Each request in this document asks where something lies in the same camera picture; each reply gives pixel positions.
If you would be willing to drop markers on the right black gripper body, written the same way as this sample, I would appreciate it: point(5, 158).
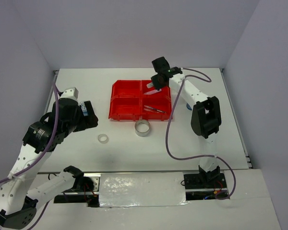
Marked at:
point(156, 82)

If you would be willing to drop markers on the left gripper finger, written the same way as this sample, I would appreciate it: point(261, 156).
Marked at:
point(92, 120)
point(81, 125)

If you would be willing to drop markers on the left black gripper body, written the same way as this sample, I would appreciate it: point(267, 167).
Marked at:
point(72, 124)

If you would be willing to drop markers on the blue highlighter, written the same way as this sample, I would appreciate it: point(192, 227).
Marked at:
point(150, 85)

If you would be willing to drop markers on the pink highlighter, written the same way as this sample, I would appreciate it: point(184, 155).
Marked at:
point(152, 92)

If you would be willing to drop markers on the small clear tape roll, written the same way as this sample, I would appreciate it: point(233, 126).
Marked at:
point(103, 138)

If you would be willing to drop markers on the blue pen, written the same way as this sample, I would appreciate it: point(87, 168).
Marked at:
point(154, 111)

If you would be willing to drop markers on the large grey tape roll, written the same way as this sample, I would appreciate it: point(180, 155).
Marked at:
point(142, 128)

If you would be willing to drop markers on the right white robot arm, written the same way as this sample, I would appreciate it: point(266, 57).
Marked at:
point(206, 115)

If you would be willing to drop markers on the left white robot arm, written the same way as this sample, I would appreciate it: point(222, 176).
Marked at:
point(18, 202)

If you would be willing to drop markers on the red four-compartment bin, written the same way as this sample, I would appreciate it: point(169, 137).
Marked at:
point(128, 100)

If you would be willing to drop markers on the silver foil cover plate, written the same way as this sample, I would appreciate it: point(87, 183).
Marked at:
point(142, 189)

